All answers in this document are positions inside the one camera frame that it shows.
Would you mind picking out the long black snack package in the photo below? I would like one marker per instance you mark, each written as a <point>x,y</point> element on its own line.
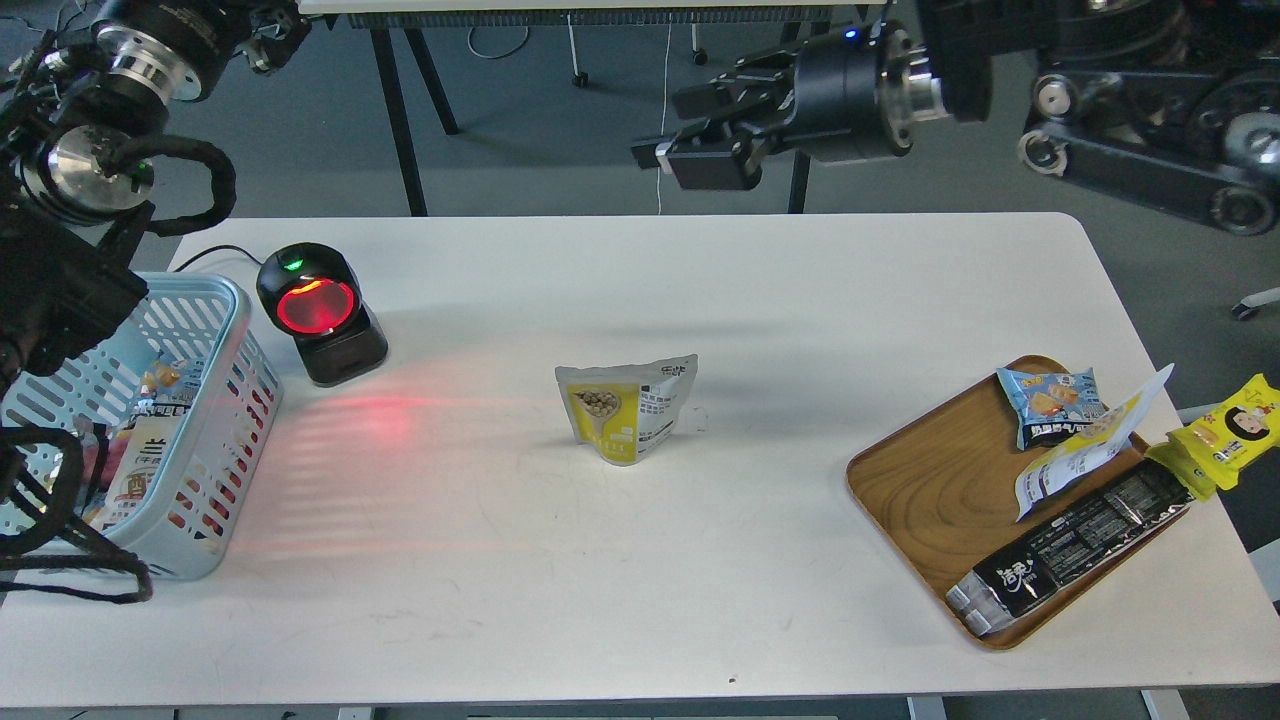
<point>1057,554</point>

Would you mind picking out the blue cracker snack bag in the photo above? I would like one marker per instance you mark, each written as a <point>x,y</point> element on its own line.
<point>1051,406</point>

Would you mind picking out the yellow cartoon face snack bag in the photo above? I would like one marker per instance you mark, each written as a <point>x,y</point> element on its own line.
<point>1208,454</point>

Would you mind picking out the light blue plastic basket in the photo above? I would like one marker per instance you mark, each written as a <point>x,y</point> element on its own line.
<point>184,525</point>

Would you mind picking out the white yellow snack pouch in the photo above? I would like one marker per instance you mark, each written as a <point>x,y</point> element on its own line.
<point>1088,449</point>

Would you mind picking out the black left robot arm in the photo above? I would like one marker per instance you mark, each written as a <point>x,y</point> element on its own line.
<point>87,170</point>

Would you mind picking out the black leg background table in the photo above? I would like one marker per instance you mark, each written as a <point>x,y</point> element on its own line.
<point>547,115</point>

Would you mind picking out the snack packs inside basket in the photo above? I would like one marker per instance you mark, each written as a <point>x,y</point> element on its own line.
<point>120,463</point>

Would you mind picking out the wooden tray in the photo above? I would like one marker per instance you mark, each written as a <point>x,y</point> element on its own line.
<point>942,492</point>

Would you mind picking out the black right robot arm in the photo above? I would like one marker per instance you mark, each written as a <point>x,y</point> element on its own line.
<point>1170,104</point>

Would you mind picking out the yellow grey nut snack pouch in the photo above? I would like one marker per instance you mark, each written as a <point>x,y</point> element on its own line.
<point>624,412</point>

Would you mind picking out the black barcode scanner red window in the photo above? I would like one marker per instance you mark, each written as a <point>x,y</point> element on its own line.
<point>310,292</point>

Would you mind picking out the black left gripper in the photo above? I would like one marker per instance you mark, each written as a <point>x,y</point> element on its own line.
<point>277,31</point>

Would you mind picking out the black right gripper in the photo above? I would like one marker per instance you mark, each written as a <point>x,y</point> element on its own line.
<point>838,98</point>

